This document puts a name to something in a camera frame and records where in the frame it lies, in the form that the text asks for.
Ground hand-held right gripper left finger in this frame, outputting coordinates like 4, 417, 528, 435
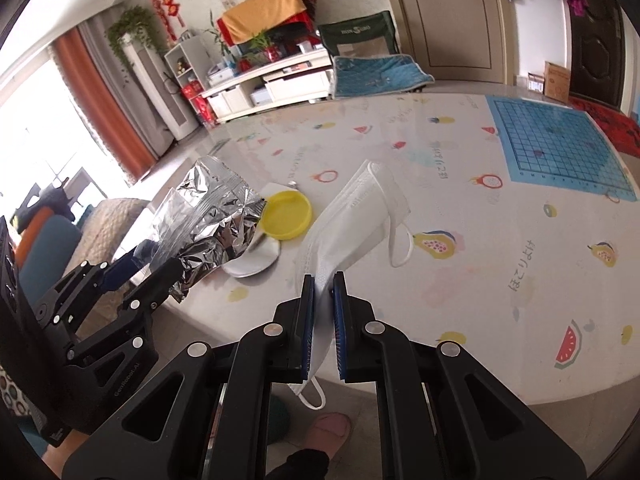
62, 274, 317, 480

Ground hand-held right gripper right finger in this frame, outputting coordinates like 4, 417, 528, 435
333, 271, 587, 480

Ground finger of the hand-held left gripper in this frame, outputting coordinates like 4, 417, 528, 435
65, 258, 184, 363
32, 252, 138, 333

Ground silver foil pouch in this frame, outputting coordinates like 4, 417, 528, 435
222, 232, 281, 277

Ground silver foil bag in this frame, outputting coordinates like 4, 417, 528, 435
149, 156, 268, 303

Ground white face mask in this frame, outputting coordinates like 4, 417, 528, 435
290, 160, 416, 411

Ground beige sofa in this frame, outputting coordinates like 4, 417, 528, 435
65, 199, 168, 321

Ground orange cushion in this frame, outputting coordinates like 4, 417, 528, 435
15, 207, 53, 266

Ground yellow plastic lid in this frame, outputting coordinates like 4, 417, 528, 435
263, 190, 315, 241

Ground pink slipper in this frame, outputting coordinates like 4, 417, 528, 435
287, 412, 352, 461

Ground fruit-printed tablecloth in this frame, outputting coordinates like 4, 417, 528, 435
150, 91, 640, 408

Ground person's black trouser leg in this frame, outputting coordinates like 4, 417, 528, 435
262, 450, 331, 480

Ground orange curtain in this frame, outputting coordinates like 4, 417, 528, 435
52, 27, 158, 173

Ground red gift boxes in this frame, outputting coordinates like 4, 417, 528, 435
181, 84, 218, 126

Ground white tower air conditioner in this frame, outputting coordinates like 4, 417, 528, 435
122, 35, 198, 141

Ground grey curtain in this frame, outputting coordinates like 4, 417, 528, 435
82, 15, 176, 158

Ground white open shelf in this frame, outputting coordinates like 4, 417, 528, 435
165, 40, 211, 96

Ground white TV cabinet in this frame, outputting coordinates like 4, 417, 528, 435
202, 50, 335, 123

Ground hanging green plant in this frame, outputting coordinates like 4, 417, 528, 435
106, 6, 166, 68

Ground blue quilted cushion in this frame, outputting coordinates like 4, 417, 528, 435
332, 54, 436, 100

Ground potted green plant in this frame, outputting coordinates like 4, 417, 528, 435
250, 30, 281, 63

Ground blue grid mat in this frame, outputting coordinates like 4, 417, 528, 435
486, 95, 635, 202

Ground green folding chair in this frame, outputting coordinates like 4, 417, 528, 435
318, 10, 401, 58

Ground orange cloth cover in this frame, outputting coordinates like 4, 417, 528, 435
220, 0, 307, 46

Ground cream panel door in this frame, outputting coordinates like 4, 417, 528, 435
387, 0, 506, 86

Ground cardboard box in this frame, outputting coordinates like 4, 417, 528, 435
544, 61, 572, 102

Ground red floor mat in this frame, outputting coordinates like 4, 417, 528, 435
570, 97, 640, 156

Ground dark wooden door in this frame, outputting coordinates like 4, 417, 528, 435
570, 0, 627, 111

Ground red knot wall decoration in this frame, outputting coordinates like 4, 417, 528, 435
146, 0, 185, 43

